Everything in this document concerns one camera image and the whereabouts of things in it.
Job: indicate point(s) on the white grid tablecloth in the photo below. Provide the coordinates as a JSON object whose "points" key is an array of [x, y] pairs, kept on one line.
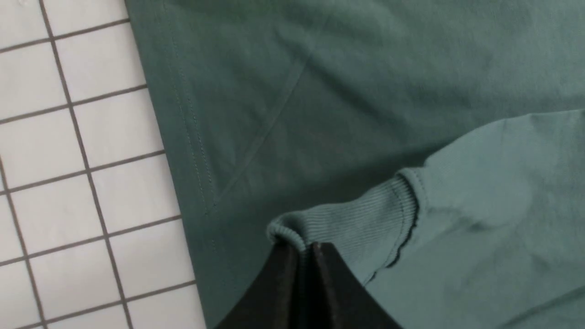
{"points": [[91, 234]]}

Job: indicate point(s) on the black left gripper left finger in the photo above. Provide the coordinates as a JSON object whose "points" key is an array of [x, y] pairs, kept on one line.
{"points": [[269, 303]]}

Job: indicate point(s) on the green long-sleeve top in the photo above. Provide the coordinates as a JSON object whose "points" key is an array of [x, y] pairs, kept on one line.
{"points": [[438, 144]]}

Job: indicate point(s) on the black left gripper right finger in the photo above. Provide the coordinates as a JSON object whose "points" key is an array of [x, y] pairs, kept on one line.
{"points": [[336, 299]]}

